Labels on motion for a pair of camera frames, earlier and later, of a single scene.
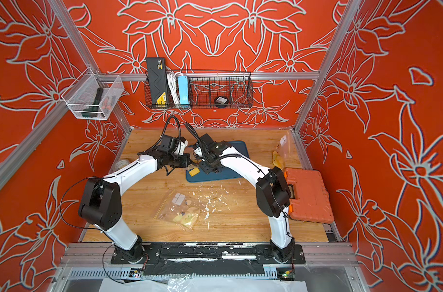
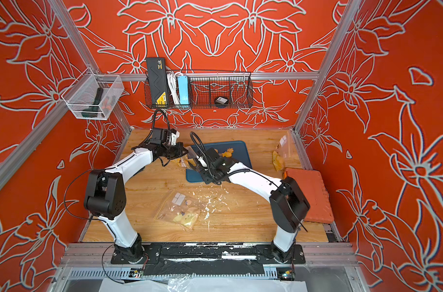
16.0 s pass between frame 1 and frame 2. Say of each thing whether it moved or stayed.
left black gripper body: moved
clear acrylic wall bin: stayed
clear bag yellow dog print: stayed
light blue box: stayed
